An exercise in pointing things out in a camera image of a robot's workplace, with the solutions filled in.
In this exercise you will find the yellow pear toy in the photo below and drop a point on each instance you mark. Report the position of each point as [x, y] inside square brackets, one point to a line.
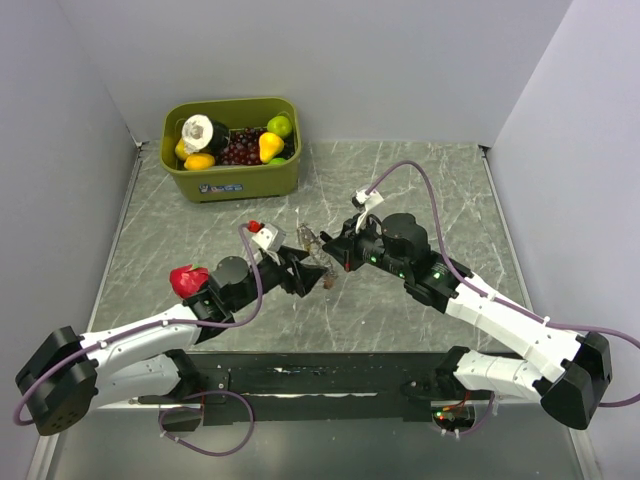
[270, 146]

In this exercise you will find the red dragon fruit toy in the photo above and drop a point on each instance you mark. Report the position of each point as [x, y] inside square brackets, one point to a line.
[188, 280]

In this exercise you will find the white black cylinder toy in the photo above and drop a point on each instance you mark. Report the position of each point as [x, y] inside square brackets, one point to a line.
[200, 133]

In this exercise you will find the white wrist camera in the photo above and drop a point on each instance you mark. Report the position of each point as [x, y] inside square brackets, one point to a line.
[267, 236]
[365, 201]

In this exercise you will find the yellow lemon toy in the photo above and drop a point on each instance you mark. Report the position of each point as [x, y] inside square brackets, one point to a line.
[199, 162]

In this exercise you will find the dark red grape bunch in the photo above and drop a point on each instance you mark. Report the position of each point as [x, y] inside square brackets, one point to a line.
[243, 149]

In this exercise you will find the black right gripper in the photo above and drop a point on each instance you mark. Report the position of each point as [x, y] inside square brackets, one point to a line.
[345, 250]

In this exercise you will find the green apple toy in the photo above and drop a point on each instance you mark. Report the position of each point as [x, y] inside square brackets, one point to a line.
[281, 126]

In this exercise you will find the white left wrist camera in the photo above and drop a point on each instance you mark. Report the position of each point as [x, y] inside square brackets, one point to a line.
[267, 236]

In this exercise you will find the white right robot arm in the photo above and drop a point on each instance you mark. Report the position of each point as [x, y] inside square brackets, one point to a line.
[565, 371]

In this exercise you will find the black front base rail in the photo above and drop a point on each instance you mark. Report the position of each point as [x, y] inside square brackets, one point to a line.
[319, 386]

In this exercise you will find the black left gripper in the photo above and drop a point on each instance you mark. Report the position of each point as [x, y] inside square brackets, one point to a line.
[304, 276]

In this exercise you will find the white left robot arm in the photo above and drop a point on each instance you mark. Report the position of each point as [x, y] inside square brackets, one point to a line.
[71, 374]

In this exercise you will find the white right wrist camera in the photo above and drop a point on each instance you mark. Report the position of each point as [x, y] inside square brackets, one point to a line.
[365, 201]

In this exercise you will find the olive green plastic tub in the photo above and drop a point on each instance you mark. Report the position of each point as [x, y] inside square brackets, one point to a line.
[237, 172]

